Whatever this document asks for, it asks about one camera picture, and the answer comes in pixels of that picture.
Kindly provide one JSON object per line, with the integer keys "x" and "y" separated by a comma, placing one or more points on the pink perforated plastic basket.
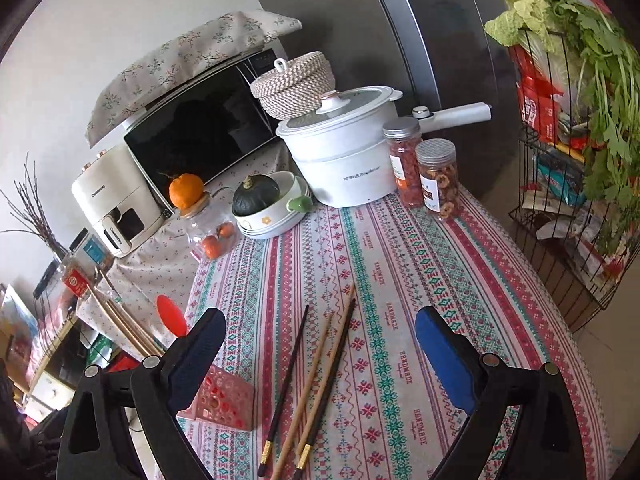
{"x": 227, "y": 400}

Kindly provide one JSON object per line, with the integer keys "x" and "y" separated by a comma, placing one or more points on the dark green kabocha squash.
{"x": 256, "y": 197}

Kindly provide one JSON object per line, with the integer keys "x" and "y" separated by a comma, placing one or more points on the dry branches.
{"x": 30, "y": 210}

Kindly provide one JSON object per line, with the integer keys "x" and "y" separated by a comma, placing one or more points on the red label glass jar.
{"x": 76, "y": 281}

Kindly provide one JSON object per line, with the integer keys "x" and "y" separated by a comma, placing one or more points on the cream air fryer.
{"x": 115, "y": 200}

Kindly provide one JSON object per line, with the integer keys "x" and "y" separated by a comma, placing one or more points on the framed picture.
{"x": 17, "y": 312}

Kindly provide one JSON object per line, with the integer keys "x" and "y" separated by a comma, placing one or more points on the large orange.
{"x": 186, "y": 190}

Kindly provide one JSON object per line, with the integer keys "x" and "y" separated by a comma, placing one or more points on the white electric pot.
{"x": 345, "y": 165}

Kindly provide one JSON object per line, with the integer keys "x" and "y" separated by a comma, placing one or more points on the white pot lid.
{"x": 340, "y": 107}

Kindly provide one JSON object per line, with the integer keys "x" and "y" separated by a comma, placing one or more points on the jar of red dried fruit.
{"x": 406, "y": 170}

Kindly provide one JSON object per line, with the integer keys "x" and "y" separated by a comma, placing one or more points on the napa cabbage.
{"x": 520, "y": 10}

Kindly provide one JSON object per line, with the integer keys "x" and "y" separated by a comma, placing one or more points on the light wooden chopstick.
{"x": 345, "y": 310}
{"x": 125, "y": 327}
{"x": 303, "y": 395}
{"x": 140, "y": 327}

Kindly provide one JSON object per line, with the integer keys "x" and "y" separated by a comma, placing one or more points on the floral microwave cover cloth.
{"x": 165, "y": 67}

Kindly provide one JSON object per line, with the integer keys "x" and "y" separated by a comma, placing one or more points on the floral cabinet cloth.
{"x": 160, "y": 270}

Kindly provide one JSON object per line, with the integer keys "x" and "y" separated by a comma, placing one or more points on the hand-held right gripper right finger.
{"x": 444, "y": 360}

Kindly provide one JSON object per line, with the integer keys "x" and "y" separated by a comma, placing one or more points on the black power strip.
{"x": 46, "y": 277}

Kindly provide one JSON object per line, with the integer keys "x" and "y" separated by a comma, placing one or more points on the glass jar with cork lid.
{"x": 207, "y": 230}

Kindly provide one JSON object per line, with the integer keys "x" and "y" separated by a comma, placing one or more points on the grey refrigerator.
{"x": 400, "y": 25}

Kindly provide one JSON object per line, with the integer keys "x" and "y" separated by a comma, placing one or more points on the red plastic spoon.
{"x": 170, "y": 315}

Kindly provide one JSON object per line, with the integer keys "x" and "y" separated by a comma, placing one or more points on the red snack package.
{"x": 537, "y": 100}

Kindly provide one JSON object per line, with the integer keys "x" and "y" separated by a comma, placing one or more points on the black door microwave oven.
{"x": 200, "y": 125}

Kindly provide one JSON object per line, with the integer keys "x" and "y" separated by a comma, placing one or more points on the dark wooden chopstick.
{"x": 326, "y": 385}
{"x": 285, "y": 390}

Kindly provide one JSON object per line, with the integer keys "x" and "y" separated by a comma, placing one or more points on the patterned striped tablecloth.
{"x": 400, "y": 285}

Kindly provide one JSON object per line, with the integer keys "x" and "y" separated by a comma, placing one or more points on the leafy green vegetables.
{"x": 607, "y": 110}

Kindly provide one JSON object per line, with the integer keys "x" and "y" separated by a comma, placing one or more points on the jar of dried fruit rings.
{"x": 440, "y": 185}

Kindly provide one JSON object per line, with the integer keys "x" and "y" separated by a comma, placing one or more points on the white flower print bowl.
{"x": 272, "y": 220}

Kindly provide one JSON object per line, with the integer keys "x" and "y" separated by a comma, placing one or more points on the woven basket with lid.
{"x": 295, "y": 82}

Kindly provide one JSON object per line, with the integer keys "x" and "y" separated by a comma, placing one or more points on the wooden shelf unit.
{"x": 50, "y": 387}

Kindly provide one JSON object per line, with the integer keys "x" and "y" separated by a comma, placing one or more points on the small red fruit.
{"x": 226, "y": 230}
{"x": 210, "y": 246}

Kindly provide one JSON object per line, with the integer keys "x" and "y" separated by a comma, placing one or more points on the clear container with black lid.
{"x": 95, "y": 252}

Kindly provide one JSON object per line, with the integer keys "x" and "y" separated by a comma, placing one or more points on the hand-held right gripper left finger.
{"x": 195, "y": 355}

